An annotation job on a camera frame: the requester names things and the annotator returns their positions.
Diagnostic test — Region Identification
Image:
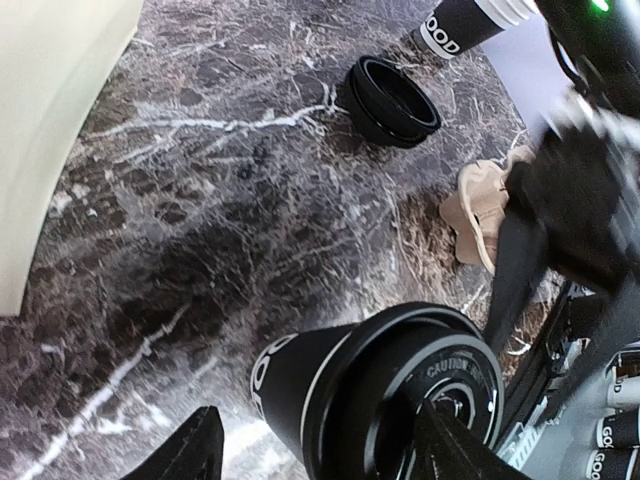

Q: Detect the stack of black coffee lids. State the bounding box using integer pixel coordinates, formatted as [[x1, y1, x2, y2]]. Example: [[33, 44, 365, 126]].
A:
[[344, 55, 442, 149]]

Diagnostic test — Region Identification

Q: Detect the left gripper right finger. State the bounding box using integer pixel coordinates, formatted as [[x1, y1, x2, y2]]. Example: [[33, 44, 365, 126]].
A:
[[413, 400, 529, 480]]

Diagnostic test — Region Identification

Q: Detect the single black paper coffee cup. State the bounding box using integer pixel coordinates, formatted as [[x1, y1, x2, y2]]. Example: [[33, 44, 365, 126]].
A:
[[250, 324, 356, 459]]

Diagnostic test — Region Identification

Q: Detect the cream paper bag with handles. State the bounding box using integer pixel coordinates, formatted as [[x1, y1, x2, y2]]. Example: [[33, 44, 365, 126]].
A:
[[1, 1, 142, 316]]

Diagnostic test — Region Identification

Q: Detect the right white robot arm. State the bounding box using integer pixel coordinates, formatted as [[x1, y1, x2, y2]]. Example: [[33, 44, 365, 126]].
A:
[[485, 1, 639, 355]]

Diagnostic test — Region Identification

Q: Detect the grey slotted cable duct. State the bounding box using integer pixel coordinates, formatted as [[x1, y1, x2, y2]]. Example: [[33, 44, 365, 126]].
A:
[[497, 415, 561, 471]]

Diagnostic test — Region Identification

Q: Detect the stack of white paper cups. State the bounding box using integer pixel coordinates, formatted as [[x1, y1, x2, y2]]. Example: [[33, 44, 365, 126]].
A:
[[411, 0, 540, 60]]

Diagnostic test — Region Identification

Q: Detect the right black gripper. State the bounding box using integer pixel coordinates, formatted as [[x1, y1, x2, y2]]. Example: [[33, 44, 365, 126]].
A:
[[487, 95, 639, 353]]

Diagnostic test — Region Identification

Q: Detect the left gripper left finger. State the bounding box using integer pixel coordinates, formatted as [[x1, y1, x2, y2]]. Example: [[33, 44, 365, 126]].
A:
[[122, 406, 224, 480]]

